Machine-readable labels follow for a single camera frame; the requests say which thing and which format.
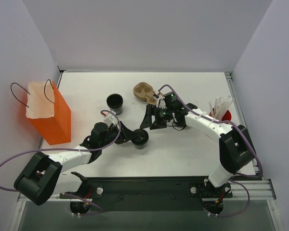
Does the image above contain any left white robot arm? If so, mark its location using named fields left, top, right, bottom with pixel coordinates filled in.
left=14, top=122, right=139, bottom=205

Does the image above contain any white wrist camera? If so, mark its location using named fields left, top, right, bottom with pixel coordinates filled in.
left=102, top=112, right=118, bottom=127
left=155, top=93, right=167, bottom=109

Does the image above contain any red plastic cup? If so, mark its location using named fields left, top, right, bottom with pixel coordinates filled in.
left=209, top=106, right=232, bottom=121

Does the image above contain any black paper coffee cup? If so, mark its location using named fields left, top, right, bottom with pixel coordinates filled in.
left=132, top=140, right=148, bottom=150

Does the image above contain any brown cardboard cup carrier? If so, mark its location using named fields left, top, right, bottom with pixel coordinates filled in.
left=133, top=82, right=157, bottom=105

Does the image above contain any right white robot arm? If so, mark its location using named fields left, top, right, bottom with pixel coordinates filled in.
left=140, top=91, right=255, bottom=196

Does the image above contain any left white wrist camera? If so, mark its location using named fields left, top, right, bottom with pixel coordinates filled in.
left=102, top=112, right=118, bottom=127

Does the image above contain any orange paper bag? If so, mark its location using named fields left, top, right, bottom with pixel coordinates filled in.
left=10, top=79, right=72, bottom=146

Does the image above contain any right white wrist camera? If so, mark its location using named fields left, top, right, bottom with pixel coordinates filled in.
left=155, top=93, right=167, bottom=109

